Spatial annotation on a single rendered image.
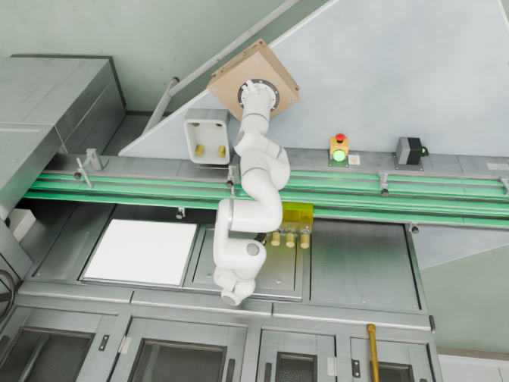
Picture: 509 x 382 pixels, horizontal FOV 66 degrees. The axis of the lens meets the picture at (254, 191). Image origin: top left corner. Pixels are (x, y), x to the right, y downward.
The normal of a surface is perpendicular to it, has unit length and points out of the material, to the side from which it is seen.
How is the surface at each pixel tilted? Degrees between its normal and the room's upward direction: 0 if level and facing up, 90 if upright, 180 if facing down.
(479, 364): 90
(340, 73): 0
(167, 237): 90
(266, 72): 5
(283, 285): 90
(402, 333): 90
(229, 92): 5
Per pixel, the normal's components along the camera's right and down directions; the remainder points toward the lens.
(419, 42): -0.11, 0.69
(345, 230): -0.04, -0.71
